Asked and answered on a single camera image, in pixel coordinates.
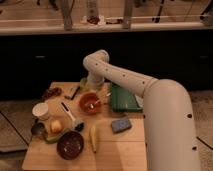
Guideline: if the green plastic tray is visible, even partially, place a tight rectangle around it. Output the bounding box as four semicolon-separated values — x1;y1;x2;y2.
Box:
110;83;142;112

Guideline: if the red bowl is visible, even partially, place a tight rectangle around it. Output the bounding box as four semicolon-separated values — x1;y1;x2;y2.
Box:
79;92;101;115

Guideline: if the yellow banana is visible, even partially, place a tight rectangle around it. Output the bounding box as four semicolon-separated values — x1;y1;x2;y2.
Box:
89;126;97;153

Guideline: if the dark purple bowl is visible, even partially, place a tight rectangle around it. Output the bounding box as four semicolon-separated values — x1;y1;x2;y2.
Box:
56;131;84;160

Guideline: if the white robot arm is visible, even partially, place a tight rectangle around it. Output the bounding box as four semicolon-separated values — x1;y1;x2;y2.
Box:
83;50;201;171

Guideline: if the bunch of dark grapes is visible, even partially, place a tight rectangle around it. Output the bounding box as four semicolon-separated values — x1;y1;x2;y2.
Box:
42;87;62;100

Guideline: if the green cup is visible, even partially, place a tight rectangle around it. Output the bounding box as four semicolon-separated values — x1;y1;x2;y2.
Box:
79;78;89;91

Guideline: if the white cup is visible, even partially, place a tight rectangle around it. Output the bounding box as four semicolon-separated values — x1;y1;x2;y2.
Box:
32;102;49;120

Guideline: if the blue sponge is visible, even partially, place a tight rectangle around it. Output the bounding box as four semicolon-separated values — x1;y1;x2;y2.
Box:
111;118;132;133

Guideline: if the black and white marker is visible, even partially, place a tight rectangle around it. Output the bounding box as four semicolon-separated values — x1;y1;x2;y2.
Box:
64;86;80;100

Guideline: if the grey cloth in tray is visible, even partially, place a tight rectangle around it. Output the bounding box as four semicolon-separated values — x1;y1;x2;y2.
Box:
135;95;143;108

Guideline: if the wooden table board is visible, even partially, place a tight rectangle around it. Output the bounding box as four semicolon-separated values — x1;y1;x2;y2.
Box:
22;83;147;171

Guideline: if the yellow orange fruit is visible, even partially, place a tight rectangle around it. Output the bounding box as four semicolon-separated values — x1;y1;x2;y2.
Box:
50;120;63;134

